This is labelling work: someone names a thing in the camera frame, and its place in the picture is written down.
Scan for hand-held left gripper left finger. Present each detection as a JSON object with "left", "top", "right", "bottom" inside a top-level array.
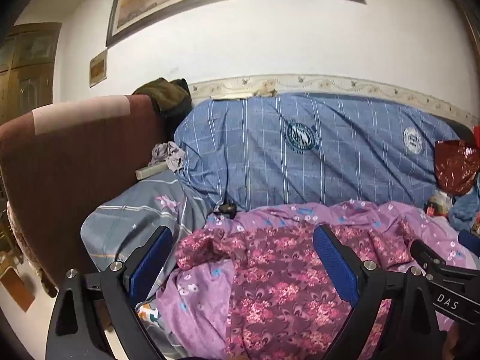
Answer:
[{"left": 45, "top": 225, "right": 175, "bottom": 360}]

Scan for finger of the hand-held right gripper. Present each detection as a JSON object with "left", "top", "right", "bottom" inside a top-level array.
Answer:
[
  {"left": 458, "top": 229, "right": 480, "bottom": 250},
  {"left": 410, "top": 239, "right": 448, "bottom": 277}
]

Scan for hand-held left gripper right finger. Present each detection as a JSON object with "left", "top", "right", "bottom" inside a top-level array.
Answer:
[{"left": 312, "top": 224, "right": 439, "bottom": 360}]

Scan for maroon floral garment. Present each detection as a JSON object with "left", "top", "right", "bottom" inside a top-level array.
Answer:
[{"left": 174, "top": 223, "right": 413, "bottom": 360}]

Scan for dark olive clothes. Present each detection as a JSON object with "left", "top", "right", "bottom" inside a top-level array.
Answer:
[{"left": 132, "top": 77, "right": 194, "bottom": 139}]

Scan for light blue cloth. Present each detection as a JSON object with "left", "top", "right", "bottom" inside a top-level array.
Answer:
[{"left": 448, "top": 185, "right": 480, "bottom": 233}]

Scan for colourful packet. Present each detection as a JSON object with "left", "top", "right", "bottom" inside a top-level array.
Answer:
[{"left": 424, "top": 189, "right": 456, "bottom": 217}]

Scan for grey floral pillow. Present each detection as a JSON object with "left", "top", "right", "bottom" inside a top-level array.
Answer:
[{"left": 80, "top": 170, "right": 211, "bottom": 308}]

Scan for white printed cloth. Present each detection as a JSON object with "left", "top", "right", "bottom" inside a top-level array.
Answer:
[{"left": 136, "top": 304, "right": 162, "bottom": 325}]

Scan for purple floral blanket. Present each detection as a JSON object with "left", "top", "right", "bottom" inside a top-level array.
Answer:
[{"left": 155, "top": 199, "right": 480, "bottom": 360}]

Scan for red plastic bag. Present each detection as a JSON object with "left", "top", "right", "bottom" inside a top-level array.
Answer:
[{"left": 434, "top": 139, "right": 480, "bottom": 196}]

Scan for beige flat box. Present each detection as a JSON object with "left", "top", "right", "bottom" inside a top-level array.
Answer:
[{"left": 136, "top": 163, "right": 168, "bottom": 181}]

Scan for small black plug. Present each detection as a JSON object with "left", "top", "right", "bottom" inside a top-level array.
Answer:
[{"left": 214, "top": 202, "right": 238, "bottom": 218}]

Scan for blue plaid quilt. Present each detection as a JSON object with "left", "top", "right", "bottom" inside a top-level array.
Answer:
[{"left": 174, "top": 92, "right": 475, "bottom": 212}]

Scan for grey crumpled cloth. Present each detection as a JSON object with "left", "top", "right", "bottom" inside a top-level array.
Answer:
[{"left": 149, "top": 141, "right": 187, "bottom": 175}]

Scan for wooden chair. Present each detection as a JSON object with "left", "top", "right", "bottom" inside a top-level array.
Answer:
[{"left": 0, "top": 180, "right": 36, "bottom": 314}]

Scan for small framed picture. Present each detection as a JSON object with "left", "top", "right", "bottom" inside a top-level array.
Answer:
[{"left": 89, "top": 48, "right": 109, "bottom": 89}]

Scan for wooden wardrobe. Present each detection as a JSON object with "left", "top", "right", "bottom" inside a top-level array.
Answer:
[{"left": 0, "top": 22, "right": 62, "bottom": 124}]

